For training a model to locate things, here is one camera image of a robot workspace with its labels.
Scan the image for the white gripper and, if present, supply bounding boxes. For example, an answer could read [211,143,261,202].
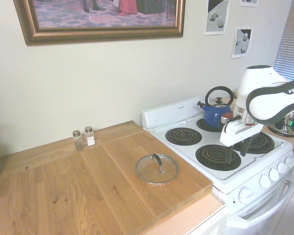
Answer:
[220,119,264,165]

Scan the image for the glass pot lid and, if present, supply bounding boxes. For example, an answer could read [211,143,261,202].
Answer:
[134,153,179,187]

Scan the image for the black coil stove burner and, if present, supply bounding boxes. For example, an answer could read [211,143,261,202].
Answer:
[232,131,275,155]
[165,127,202,149]
[195,144,242,171]
[196,117,227,133]

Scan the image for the white electric stove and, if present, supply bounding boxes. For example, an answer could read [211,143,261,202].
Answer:
[142,94,294,235]

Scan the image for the blue whistling tea kettle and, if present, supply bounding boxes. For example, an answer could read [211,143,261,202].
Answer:
[197,86,234,129]

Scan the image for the white oven temperature knob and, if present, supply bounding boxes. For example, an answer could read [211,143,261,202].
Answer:
[239,187,255,205]

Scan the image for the white cabinet with wooden countertop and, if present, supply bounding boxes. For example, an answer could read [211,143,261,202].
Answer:
[0,119,230,235]

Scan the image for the white oven door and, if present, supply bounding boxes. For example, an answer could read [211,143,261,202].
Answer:
[225,171,294,235]

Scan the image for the window blinds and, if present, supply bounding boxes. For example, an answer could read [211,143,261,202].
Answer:
[274,0,294,80]

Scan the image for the wooden butcher block board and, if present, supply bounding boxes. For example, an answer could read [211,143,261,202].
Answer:
[0,131,213,235]

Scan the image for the glass salt shaker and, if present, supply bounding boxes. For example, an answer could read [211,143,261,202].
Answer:
[84,126,96,147]

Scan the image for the glass pepper shaker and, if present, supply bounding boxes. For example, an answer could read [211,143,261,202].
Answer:
[72,130,85,151]

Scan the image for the gold framed painting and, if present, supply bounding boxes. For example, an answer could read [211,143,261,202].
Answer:
[13,0,186,47]

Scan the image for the small grey wall print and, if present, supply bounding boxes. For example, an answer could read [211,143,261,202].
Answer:
[231,26,253,59]

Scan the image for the large grey wall print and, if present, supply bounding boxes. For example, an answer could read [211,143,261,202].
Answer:
[203,0,230,36]

